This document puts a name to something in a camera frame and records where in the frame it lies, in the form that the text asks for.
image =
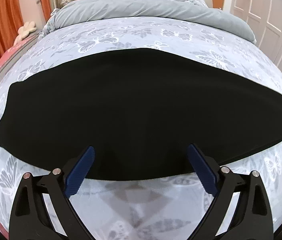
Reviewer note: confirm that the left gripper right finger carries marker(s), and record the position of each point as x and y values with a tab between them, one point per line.
252	218

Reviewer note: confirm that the cream flower plush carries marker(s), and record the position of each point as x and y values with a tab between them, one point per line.
24	31

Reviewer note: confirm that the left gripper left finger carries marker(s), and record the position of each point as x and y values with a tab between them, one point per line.
29	217

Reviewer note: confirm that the pink topped side cabinet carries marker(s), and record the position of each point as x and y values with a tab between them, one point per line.
14	53

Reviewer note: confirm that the black pants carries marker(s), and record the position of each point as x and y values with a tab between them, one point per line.
139	109

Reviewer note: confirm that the butterfly print bed sheet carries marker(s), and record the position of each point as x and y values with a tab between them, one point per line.
167	208

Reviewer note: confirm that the grey folded duvet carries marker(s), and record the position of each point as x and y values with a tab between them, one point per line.
80	11

